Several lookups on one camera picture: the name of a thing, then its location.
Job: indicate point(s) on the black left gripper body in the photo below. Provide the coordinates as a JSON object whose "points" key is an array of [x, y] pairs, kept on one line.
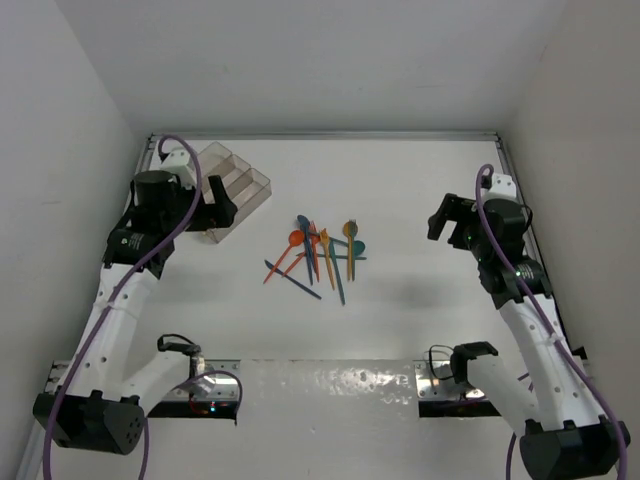
{"points": [[209, 216]]}

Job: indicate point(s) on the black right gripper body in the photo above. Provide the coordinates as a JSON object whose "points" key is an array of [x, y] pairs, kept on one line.
{"points": [[464, 212]]}

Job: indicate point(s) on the orange-red plastic spoon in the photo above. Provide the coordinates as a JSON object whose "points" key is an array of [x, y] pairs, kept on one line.
{"points": [[295, 239]]}

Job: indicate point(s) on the dark blue plastic spoon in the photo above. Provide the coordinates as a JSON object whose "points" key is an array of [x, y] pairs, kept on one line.
{"points": [[304, 225]]}

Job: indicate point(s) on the yellow-orange plastic fork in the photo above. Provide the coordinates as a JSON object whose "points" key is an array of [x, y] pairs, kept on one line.
{"points": [[325, 241]]}

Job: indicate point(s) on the teal plastic spoon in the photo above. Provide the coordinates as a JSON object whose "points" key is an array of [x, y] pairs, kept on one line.
{"points": [[355, 250]]}

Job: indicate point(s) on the yellow-orange plastic spoon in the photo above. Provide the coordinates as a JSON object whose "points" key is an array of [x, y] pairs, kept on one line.
{"points": [[350, 230]]}

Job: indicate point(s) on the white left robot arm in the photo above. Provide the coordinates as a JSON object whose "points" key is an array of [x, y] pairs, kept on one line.
{"points": [[96, 406]]}

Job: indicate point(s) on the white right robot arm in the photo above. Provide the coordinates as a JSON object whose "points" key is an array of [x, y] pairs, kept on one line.
{"points": [[564, 426]]}

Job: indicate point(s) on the clear three-compartment organizer tray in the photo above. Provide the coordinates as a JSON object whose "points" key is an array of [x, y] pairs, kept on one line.
{"points": [[247, 188]]}

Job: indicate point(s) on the orange-red plastic knife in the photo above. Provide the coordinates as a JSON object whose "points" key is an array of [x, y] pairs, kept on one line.
{"points": [[314, 241]]}

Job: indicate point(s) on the dark blue plastic knife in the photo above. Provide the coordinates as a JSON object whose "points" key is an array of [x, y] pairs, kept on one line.
{"points": [[295, 282]]}

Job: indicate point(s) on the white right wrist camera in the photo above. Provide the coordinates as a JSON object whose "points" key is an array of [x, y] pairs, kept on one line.
{"points": [[498, 186]]}

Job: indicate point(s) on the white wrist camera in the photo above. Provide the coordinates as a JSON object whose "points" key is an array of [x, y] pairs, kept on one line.
{"points": [[498, 186], [179, 163]]}

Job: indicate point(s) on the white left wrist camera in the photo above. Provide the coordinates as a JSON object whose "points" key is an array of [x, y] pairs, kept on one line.
{"points": [[179, 163]]}

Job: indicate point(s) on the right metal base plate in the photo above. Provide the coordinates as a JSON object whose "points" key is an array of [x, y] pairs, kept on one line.
{"points": [[434, 384]]}

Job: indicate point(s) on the metal base plate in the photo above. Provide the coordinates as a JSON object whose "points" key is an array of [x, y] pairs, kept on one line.
{"points": [[218, 383], [434, 384]]}

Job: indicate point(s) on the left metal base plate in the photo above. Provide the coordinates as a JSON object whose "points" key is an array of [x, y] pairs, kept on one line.
{"points": [[218, 383]]}

